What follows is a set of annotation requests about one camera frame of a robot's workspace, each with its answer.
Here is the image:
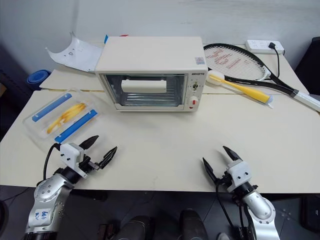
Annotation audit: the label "black plug with cable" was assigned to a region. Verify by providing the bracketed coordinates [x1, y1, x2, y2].
[268, 42, 281, 79]

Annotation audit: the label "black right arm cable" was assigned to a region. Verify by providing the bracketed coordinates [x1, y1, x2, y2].
[215, 180, 251, 240]

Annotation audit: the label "white plastic cylinder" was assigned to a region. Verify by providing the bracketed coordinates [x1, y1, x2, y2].
[121, 79, 168, 94]

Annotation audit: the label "blue foam roll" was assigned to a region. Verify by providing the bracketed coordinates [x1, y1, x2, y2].
[26, 69, 51, 91]

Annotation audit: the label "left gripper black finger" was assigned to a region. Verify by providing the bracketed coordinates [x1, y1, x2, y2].
[95, 146, 118, 170]
[79, 135, 100, 151]

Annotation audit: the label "clear container with blue clips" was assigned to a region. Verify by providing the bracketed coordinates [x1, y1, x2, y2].
[22, 87, 101, 145]

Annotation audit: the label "cream countertop toaster oven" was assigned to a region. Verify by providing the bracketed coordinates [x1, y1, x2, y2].
[94, 36, 209, 114]

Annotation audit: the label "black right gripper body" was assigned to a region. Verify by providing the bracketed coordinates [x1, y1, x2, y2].
[215, 170, 235, 193]

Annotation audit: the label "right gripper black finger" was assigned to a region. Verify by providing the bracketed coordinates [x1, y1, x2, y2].
[222, 145, 243, 165]
[202, 157, 221, 186]

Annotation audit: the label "white curved plastic sheet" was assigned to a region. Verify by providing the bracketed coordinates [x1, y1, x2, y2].
[45, 30, 105, 74]

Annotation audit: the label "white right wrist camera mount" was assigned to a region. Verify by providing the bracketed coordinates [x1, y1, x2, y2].
[225, 160, 251, 193]

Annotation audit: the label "blue strip on tray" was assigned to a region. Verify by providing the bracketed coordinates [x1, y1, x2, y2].
[54, 109, 99, 144]
[31, 92, 73, 123]

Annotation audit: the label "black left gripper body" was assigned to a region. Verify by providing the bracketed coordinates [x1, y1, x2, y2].
[78, 155, 100, 174]

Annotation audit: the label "white power strip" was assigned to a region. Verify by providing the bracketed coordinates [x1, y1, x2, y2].
[245, 39, 286, 55]

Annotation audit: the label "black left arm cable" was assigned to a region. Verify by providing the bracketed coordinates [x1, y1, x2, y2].
[43, 143, 62, 181]

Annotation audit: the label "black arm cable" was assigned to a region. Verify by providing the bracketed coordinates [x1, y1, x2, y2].
[43, 143, 62, 181]
[215, 180, 251, 240]

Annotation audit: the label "dark rounded shape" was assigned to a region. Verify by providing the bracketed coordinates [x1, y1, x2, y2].
[117, 215, 155, 240]
[179, 208, 209, 240]

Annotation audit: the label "black chair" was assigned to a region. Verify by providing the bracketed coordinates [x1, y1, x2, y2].
[294, 36, 320, 96]

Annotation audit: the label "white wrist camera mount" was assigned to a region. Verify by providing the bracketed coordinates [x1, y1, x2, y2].
[59, 142, 89, 179]
[225, 160, 251, 193]

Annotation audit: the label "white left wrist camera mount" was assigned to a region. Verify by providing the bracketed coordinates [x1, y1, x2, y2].
[59, 142, 89, 179]

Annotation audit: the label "yellow french fries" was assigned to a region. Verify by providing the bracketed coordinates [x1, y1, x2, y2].
[45, 102, 89, 135]

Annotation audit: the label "black white tennis racket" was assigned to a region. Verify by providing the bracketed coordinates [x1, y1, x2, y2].
[203, 43, 320, 112]

